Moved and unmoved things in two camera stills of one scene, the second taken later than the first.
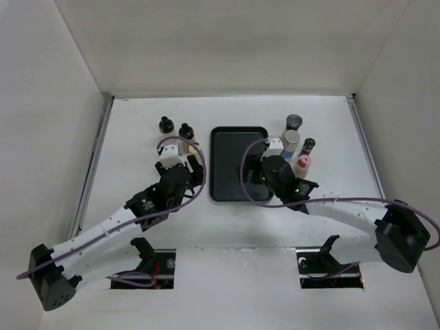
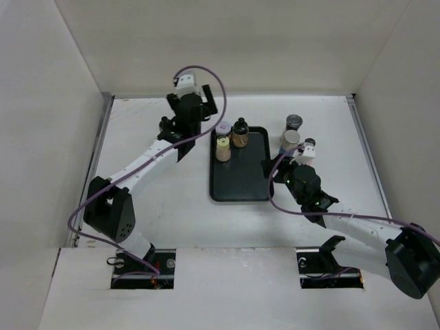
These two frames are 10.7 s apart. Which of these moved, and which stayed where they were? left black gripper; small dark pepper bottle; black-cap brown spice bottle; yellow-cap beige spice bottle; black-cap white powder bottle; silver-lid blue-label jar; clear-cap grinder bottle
Moved: black-cap brown spice bottle; yellow-cap beige spice bottle; left black gripper
Stayed: black-cap white powder bottle; clear-cap grinder bottle; small dark pepper bottle; silver-lid blue-label jar
